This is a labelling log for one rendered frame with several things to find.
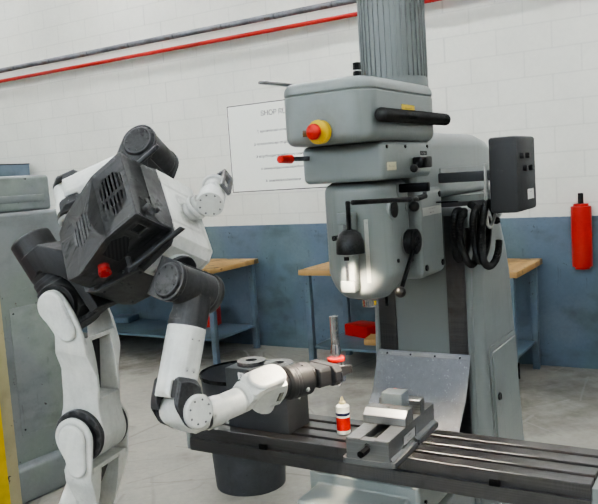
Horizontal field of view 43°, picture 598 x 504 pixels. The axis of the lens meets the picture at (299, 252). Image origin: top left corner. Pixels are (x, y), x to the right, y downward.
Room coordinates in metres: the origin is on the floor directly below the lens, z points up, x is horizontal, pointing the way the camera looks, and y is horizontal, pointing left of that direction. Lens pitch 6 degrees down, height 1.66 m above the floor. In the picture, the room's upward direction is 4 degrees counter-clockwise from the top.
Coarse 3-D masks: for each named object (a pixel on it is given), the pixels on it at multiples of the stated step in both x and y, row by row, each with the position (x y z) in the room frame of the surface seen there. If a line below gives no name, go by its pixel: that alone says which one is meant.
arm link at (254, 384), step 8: (264, 368) 1.82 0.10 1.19; (272, 368) 1.83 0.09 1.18; (280, 368) 1.84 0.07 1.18; (248, 376) 1.78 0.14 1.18; (256, 376) 1.79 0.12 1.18; (264, 376) 1.79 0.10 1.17; (272, 376) 1.80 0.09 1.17; (280, 376) 1.81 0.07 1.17; (240, 384) 1.77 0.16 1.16; (248, 384) 1.77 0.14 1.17; (256, 384) 1.76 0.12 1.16; (264, 384) 1.77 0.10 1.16; (272, 384) 1.78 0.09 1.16; (280, 384) 1.80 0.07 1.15; (248, 392) 1.76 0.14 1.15; (256, 392) 1.76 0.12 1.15; (264, 392) 1.77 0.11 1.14; (248, 400) 1.75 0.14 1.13; (256, 400) 1.77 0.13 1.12; (248, 408) 1.76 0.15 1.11
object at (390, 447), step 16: (416, 400) 2.04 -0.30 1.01; (416, 416) 2.02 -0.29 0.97; (432, 416) 2.13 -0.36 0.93; (352, 432) 1.93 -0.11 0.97; (368, 432) 1.92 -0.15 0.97; (384, 432) 1.91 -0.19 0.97; (400, 432) 1.91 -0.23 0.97; (416, 432) 2.01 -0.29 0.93; (432, 432) 2.08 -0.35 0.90; (352, 448) 1.89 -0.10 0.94; (384, 448) 1.85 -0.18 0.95; (400, 448) 1.91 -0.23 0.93; (368, 464) 1.87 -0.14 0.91; (384, 464) 1.84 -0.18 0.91
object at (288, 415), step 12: (240, 360) 2.27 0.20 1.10; (252, 360) 2.29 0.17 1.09; (264, 360) 2.26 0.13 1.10; (276, 360) 2.24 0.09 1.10; (288, 360) 2.23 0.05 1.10; (228, 372) 2.25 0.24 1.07; (240, 372) 2.22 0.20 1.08; (228, 384) 2.25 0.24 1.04; (276, 408) 2.16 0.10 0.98; (288, 408) 2.14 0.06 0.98; (300, 408) 2.20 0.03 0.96; (240, 420) 2.23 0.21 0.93; (252, 420) 2.21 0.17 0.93; (264, 420) 2.18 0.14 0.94; (276, 420) 2.16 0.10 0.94; (288, 420) 2.14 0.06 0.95; (300, 420) 2.19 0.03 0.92; (276, 432) 2.16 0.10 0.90; (288, 432) 2.14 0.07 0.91
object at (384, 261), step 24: (336, 192) 2.02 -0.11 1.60; (360, 192) 1.98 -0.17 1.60; (384, 192) 1.98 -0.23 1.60; (336, 216) 2.02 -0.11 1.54; (360, 216) 1.98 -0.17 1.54; (384, 216) 1.97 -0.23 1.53; (408, 216) 2.09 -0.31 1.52; (384, 240) 1.97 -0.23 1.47; (336, 264) 2.03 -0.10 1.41; (360, 264) 1.99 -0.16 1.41; (384, 264) 1.97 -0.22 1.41; (384, 288) 1.99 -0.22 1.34
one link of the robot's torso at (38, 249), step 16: (16, 240) 1.98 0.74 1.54; (32, 240) 1.97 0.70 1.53; (48, 240) 1.99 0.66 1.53; (16, 256) 1.99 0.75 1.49; (32, 256) 1.95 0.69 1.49; (48, 256) 1.93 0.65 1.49; (32, 272) 1.96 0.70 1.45; (48, 272) 1.93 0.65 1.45; (64, 272) 1.92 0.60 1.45; (80, 288) 1.90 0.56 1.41; (96, 304) 1.89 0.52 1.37; (112, 304) 1.97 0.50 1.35; (80, 320) 1.93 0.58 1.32
